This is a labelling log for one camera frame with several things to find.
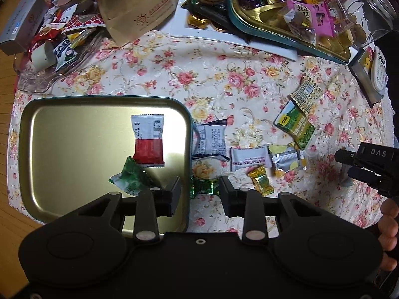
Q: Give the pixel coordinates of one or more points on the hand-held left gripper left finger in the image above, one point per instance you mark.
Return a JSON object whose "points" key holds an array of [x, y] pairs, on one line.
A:
{"points": [[173, 196]]}

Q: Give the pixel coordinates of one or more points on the grey cardboard box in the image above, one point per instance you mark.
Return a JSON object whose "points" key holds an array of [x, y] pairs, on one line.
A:
{"points": [[21, 25]]}

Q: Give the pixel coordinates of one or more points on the black gold patterned snack packet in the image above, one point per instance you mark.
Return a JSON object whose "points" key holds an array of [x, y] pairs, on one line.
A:
{"points": [[307, 95]]}

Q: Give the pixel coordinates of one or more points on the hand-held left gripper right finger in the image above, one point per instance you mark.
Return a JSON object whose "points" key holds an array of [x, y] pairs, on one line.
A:
{"points": [[227, 196]]}

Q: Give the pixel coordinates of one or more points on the person's right hand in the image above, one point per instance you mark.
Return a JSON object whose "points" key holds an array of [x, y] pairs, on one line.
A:
{"points": [[391, 230]]}

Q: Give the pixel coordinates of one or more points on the pink snack packet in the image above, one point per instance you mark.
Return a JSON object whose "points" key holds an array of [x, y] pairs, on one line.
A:
{"points": [[311, 15]]}

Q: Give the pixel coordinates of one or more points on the floral tablecloth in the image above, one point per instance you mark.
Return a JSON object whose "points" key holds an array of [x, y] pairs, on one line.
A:
{"points": [[218, 78]]}

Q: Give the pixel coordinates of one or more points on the clear glass plate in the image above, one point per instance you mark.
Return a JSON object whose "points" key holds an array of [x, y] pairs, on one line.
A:
{"points": [[37, 81]]}

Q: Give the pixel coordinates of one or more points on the green candy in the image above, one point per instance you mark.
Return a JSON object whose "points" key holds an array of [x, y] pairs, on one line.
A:
{"points": [[202, 188]]}

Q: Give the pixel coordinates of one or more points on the brown paper bag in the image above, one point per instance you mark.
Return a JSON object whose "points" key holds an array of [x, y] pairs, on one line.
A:
{"points": [[137, 6]]}

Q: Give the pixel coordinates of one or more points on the silver and yellow snack packet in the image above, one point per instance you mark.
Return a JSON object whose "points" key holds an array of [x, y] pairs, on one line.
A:
{"points": [[286, 158]]}

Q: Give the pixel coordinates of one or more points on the green crinkled snack packet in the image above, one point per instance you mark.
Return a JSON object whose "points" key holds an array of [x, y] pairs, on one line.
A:
{"points": [[132, 174]]}

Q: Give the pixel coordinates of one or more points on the box with yellow cartoon print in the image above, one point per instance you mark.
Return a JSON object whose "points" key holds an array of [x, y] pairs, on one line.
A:
{"points": [[363, 65]]}

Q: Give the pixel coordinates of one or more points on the grey and white snack bar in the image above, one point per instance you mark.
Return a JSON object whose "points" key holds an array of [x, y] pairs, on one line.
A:
{"points": [[249, 160]]}

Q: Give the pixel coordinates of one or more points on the gold tray with teal rim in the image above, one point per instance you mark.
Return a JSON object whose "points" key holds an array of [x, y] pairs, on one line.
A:
{"points": [[268, 21]]}

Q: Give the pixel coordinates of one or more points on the clear plastic snack box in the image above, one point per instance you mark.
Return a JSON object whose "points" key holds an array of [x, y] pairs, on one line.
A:
{"points": [[349, 25]]}

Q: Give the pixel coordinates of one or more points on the clear packet of brown snacks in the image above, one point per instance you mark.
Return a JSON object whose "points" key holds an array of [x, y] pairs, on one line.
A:
{"points": [[297, 25]]}

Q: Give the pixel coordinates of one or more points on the gold wrapped candy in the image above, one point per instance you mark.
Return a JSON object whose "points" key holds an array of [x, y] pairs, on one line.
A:
{"points": [[261, 182], [198, 21]]}

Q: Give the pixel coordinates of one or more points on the white and black snack packet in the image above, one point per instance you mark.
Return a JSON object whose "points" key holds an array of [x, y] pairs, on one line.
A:
{"points": [[212, 140]]}

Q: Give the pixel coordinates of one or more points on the large glass jar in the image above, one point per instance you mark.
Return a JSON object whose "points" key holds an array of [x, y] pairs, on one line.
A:
{"points": [[375, 3]]}

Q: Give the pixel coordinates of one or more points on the white board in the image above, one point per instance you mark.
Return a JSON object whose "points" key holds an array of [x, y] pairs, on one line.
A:
{"points": [[199, 34]]}

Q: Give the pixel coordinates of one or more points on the gold tray with grey rim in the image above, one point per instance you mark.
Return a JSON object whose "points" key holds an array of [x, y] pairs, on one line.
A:
{"points": [[78, 146]]}

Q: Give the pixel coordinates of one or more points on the green and yellow snack packet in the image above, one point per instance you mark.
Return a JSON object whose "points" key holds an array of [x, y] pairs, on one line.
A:
{"points": [[296, 123]]}

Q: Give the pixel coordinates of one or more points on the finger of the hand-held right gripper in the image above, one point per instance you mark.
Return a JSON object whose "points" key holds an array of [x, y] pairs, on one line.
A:
{"points": [[346, 156], [361, 173]]}

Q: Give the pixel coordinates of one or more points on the red and white snack packet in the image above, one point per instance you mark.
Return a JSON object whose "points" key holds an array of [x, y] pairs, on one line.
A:
{"points": [[149, 149]]}

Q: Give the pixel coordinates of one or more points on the pile of assorted snack wrappers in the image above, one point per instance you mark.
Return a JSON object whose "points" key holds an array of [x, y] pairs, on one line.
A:
{"points": [[62, 28]]}

